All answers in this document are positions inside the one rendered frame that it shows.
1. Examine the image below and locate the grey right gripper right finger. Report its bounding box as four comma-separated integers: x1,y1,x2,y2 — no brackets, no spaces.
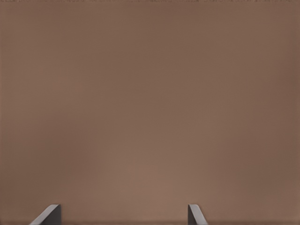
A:
187,203,209,225

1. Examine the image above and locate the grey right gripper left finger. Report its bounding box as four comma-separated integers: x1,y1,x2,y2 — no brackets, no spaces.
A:
29,204,62,225

